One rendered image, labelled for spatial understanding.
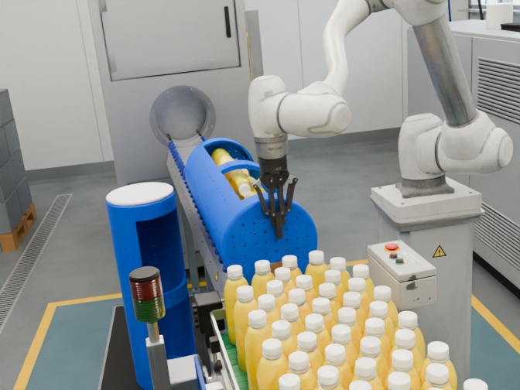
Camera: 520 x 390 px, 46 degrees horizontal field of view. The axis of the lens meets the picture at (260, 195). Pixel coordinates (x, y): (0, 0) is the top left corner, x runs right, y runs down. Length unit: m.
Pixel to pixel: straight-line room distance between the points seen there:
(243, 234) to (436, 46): 0.79
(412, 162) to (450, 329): 0.64
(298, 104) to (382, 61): 5.74
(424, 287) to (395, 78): 5.81
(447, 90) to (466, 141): 0.18
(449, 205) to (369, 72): 5.09
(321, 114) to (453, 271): 1.03
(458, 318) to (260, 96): 1.23
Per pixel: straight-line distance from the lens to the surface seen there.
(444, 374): 1.19
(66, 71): 6.96
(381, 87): 7.26
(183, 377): 1.67
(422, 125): 2.20
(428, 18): 1.87
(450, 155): 2.13
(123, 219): 2.53
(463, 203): 2.21
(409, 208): 2.14
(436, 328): 2.40
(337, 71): 1.61
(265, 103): 1.57
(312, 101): 1.49
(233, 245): 1.74
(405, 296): 1.59
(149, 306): 1.29
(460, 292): 2.37
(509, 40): 3.58
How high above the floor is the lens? 1.78
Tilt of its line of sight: 18 degrees down
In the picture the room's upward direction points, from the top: 5 degrees counter-clockwise
